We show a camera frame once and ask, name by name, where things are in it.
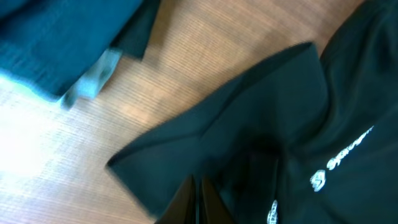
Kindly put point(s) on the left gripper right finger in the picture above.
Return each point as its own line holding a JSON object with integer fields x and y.
{"x": 212, "y": 209}

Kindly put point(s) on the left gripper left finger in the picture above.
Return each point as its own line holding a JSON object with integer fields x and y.
{"x": 182, "y": 208}

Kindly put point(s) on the black polo shirt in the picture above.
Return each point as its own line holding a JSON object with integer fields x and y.
{"x": 300, "y": 137}

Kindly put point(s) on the folded light grey garment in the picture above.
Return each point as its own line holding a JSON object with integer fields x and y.
{"x": 93, "y": 80}

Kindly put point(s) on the folded black garment in stack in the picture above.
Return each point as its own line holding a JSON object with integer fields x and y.
{"x": 134, "y": 37}

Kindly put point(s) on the folded navy blue garment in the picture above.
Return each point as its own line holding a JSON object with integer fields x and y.
{"x": 47, "y": 45}

